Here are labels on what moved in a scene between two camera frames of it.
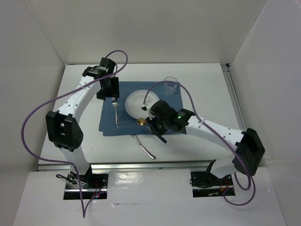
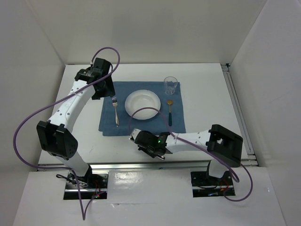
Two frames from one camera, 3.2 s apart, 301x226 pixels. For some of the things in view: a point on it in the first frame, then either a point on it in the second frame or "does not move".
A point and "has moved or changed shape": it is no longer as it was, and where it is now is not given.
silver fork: (114, 103) does not move
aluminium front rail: (139, 165) does not move
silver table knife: (144, 147) has moved or changed shape
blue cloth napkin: (128, 125) does not move
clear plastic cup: (170, 87) does not move
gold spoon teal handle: (141, 122) → (170, 102)
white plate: (134, 100) does not move
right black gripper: (155, 130) → (153, 154)
